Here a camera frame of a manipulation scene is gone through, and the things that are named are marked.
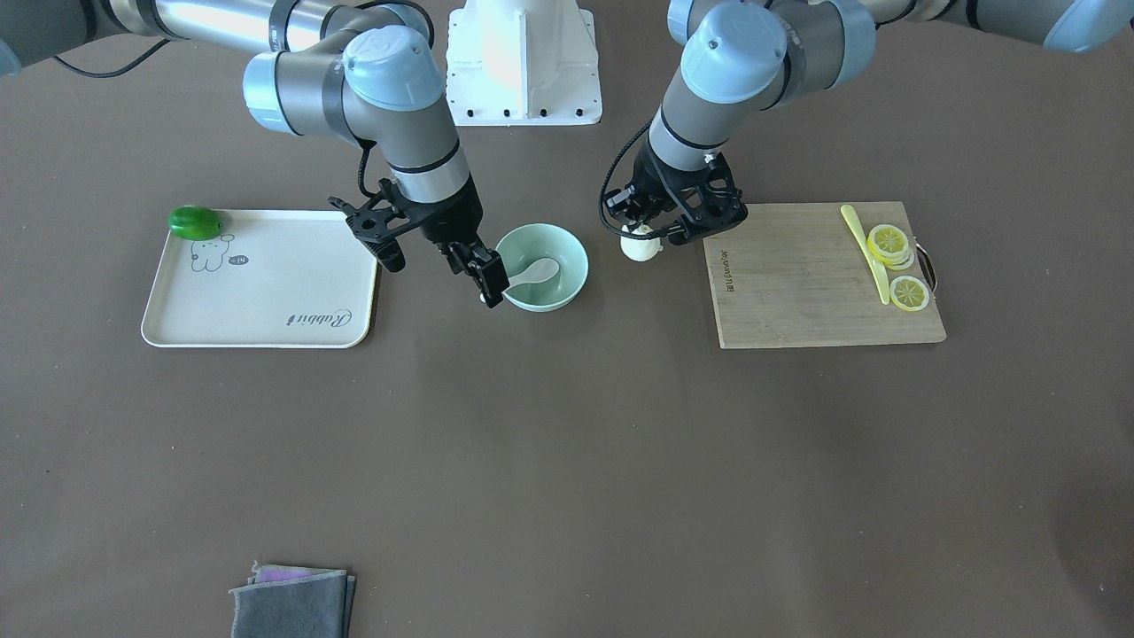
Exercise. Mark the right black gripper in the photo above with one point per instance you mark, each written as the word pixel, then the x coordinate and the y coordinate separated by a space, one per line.
pixel 450 221

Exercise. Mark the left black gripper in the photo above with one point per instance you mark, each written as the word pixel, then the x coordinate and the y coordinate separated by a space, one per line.
pixel 654 182

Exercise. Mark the white ceramic spoon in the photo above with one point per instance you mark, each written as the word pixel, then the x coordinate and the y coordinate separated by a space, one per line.
pixel 539 272

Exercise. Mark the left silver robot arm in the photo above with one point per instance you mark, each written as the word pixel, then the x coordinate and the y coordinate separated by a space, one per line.
pixel 742 57

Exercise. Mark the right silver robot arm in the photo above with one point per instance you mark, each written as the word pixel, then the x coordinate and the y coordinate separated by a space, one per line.
pixel 364 74

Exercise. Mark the light green bowl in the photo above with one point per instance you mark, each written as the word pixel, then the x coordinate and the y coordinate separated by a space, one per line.
pixel 524 245

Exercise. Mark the wooden cutting board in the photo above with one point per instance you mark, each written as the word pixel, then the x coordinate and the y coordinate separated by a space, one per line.
pixel 794 276

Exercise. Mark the yellow plastic knife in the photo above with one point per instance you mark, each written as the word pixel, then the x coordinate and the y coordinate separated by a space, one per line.
pixel 879 273

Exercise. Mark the cream rectangular tray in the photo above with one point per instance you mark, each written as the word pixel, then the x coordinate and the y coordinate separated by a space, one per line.
pixel 271 279

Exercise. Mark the stacked lemon slices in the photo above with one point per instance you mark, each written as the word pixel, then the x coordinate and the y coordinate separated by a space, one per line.
pixel 891 246

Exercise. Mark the lemon slice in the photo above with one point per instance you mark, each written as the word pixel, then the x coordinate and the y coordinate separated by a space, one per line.
pixel 909 293

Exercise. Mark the green lime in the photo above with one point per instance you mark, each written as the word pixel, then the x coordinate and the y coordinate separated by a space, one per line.
pixel 195 223

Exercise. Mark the grey folded cloth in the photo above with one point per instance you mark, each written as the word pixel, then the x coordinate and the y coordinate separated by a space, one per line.
pixel 290 601

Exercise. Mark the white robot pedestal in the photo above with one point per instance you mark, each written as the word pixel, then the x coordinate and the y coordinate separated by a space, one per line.
pixel 523 63

